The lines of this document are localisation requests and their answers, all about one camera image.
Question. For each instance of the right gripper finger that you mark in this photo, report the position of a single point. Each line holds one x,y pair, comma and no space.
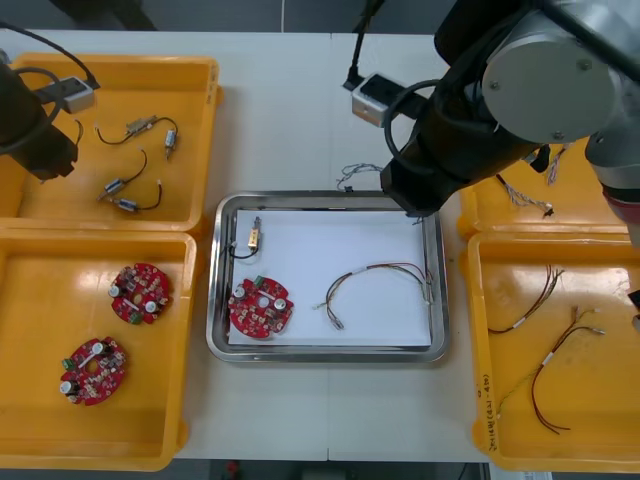
417,220

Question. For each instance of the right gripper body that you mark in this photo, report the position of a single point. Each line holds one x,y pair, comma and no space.
415,190

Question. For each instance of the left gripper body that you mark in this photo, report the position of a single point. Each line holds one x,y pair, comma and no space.
50,155

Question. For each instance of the brass-coloured metal solenoid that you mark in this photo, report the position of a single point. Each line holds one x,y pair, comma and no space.
254,237

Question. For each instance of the round red circuit board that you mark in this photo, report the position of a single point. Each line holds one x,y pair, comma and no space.
260,312
142,295
92,372

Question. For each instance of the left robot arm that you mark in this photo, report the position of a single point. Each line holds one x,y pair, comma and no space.
20,110

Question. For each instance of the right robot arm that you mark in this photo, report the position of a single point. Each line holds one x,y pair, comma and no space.
550,85

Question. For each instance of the group of metal solenoids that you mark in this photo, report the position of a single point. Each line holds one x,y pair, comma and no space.
136,126

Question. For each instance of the white paper sheet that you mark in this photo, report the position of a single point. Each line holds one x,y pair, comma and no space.
325,235

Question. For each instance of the yellow-orange plastic bin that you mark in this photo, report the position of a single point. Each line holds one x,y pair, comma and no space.
575,215
550,450
100,440
190,150

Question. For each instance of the steel tray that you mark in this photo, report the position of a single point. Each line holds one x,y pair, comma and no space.
215,300

